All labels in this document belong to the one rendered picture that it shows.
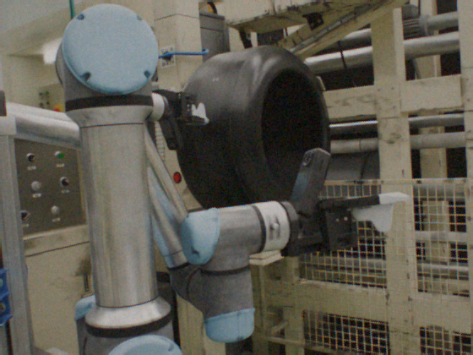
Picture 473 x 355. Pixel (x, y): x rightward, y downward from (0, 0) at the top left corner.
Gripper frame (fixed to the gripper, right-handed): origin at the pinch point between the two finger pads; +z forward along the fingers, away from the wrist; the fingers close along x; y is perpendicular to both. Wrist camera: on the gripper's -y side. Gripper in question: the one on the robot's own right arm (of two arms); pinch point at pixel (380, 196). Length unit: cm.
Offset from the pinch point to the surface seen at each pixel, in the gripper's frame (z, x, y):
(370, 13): 66, -72, -64
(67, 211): -38, -134, -8
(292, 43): 50, -101, -62
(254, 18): 34, -101, -72
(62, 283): -44, -129, 18
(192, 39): 10, -106, -66
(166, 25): 1, -107, -71
